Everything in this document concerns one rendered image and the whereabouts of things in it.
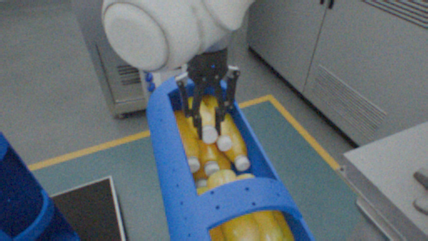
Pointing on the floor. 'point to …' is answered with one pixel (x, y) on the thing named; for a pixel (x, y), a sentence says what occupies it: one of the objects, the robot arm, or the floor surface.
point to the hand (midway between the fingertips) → (208, 124)
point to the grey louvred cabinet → (349, 60)
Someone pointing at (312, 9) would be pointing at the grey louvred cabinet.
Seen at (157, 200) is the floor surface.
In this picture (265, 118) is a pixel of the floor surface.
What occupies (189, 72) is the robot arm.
